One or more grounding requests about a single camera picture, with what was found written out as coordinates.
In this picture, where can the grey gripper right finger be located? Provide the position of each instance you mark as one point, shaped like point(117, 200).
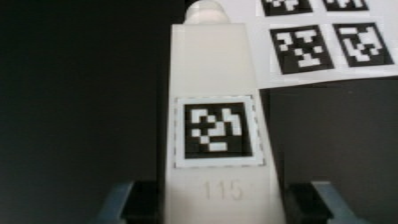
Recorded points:
point(314, 205)

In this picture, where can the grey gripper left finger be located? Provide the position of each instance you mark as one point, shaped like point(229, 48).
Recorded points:
point(129, 206)

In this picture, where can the white leg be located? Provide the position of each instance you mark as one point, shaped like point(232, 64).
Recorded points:
point(220, 177)

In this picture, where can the marker sheet black white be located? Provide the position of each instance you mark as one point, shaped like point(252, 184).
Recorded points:
point(321, 40)

